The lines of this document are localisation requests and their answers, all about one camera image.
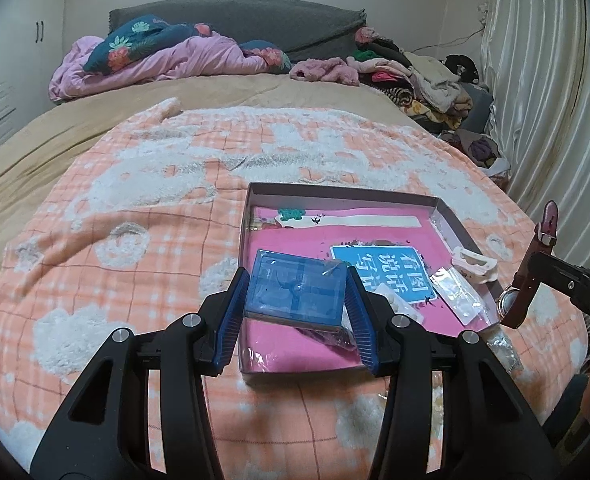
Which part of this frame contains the black garment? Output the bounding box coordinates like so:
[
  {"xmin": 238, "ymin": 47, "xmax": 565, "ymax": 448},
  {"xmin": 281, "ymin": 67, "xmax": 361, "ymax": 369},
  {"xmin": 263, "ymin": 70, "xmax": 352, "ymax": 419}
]
[{"xmin": 445, "ymin": 54, "xmax": 480, "ymax": 83}]

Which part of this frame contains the pink duvet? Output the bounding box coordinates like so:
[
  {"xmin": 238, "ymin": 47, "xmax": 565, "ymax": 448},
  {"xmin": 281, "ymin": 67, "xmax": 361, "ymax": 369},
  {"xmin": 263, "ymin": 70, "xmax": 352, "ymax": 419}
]
[{"xmin": 49, "ymin": 30, "xmax": 293, "ymax": 106}]

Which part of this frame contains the pink fuzzy garment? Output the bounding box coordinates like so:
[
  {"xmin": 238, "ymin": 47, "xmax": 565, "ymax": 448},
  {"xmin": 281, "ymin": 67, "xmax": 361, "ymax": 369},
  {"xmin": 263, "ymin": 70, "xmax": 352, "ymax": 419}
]
[{"xmin": 289, "ymin": 57, "xmax": 361, "ymax": 86}]

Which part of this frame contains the grey headboard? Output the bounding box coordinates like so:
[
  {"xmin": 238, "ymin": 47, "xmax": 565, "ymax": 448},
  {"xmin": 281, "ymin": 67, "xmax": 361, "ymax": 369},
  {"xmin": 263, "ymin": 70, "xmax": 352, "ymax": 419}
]
[{"xmin": 108, "ymin": 0, "xmax": 367, "ymax": 63}]

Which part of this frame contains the pile of clothes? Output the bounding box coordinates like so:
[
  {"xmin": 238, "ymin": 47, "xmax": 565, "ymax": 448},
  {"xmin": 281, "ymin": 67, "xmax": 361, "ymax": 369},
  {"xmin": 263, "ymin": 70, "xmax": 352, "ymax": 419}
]
[{"xmin": 352, "ymin": 27, "xmax": 493, "ymax": 133}]

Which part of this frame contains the heap of dark clothes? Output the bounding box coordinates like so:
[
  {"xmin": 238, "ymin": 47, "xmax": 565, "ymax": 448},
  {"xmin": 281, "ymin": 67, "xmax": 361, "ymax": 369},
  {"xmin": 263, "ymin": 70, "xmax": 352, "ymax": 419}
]
[{"xmin": 442, "ymin": 127, "xmax": 510, "ymax": 171}]

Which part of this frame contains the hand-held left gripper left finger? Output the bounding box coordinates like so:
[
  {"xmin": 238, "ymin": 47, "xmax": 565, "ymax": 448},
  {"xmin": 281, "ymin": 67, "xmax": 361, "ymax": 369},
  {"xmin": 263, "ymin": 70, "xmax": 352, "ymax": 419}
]
[{"xmin": 29, "ymin": 266, "xmax": 251, "ymax": 480}]

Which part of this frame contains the orange plaid fleece blanket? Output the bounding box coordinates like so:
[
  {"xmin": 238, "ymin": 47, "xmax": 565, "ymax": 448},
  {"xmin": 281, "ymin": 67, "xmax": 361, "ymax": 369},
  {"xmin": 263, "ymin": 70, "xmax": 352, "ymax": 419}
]
[{"xmin": 0, "ymin": 97, "xmax": 590, "ymax": 480}]

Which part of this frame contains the white packet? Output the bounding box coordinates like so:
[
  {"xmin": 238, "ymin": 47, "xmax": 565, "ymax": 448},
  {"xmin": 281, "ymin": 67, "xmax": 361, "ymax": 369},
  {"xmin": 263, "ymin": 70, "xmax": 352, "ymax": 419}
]
[{"xmin": 375, "ymin": 282, "xmax": 426, "ymax": 326}]

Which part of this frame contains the pink book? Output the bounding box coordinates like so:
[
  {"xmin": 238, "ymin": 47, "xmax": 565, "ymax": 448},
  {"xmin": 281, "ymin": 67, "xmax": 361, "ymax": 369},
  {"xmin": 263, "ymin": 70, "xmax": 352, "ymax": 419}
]
[{"xmin": 245, "ymin": 205, "xmax": 496, "ymax": 366}]

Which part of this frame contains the blue jewelry box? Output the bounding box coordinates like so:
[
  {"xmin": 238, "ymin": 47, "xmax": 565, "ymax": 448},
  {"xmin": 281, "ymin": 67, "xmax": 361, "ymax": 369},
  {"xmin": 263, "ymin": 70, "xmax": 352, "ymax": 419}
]
[{"xmin": 243, "ymin": 249, "xmax": 348, "ymax": 331}]

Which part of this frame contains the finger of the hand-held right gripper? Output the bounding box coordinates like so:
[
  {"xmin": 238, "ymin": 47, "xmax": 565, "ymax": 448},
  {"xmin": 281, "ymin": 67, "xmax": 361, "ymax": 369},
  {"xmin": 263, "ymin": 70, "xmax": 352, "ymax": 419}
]
[{"xmin": 529, "ymin": 251, "xmax": 590, "ymax": 333}]

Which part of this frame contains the white wardrobe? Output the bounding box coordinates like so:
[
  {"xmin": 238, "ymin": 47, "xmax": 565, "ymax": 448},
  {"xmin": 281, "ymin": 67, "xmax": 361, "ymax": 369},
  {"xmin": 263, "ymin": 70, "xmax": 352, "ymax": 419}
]
[{"xmin": 0, "ymin": 0, "xmax": 68, "ymax": 161}]

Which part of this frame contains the cream curtain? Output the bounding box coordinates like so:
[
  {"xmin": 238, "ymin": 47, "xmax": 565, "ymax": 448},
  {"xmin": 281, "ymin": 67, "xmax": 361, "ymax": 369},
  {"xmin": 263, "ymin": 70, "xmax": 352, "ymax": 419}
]
[{"xmin": 480, "ymin": 0, "xmax": 590, "ymax": 281}]

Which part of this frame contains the brown strap wristwatch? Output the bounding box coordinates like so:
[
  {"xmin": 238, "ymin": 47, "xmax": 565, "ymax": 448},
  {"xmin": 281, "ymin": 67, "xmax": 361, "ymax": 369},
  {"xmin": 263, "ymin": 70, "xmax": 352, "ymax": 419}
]
[{"xmin": 496, "ymin": 200, "xmax": 560, "ymax": 330}]

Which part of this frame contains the shallow cardboard box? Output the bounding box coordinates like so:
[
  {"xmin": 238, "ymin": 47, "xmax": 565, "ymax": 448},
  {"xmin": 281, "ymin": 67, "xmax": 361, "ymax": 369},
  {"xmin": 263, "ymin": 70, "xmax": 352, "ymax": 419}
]
[{"xmin": 239, "ymin": 181, "xmax": 506, "ymax": 376}]

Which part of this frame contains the tan bed sheet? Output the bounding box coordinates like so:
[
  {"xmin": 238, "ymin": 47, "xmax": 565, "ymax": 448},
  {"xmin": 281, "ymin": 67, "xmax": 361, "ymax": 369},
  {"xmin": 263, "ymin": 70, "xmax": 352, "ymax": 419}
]
[{"xmin": 0, "ymin": 67, "xmax": 441, "ymax": 201}]

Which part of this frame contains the cream hair claw clip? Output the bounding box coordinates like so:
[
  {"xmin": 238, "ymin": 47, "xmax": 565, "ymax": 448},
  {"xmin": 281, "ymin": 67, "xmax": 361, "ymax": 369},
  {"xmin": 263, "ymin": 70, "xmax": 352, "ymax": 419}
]
[{"xmin": 450, "ymin": 246, "xmax": 498, "ymax": 285}]

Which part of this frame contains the small clear packet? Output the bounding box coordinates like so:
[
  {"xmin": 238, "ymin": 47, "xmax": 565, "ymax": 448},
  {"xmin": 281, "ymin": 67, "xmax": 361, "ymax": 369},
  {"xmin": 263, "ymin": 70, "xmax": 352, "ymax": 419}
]
[{"xmin": 430, "ymin": 266, "xmax": 480, "ymax": 325}]

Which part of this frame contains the dark floral pillow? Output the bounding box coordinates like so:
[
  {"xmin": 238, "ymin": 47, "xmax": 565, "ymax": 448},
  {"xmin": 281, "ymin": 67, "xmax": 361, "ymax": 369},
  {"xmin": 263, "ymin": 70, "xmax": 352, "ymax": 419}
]
[{"xmin": 82, "ymin": 14, "xmax": 292, "ymax": 75}]

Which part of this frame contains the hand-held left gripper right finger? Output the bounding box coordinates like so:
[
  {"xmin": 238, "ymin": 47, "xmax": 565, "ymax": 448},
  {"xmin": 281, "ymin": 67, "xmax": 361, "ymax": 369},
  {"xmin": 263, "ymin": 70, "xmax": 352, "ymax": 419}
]
[{"xmin": 344, "ymin": 265, "xmax": 558, "ymax": 480}]

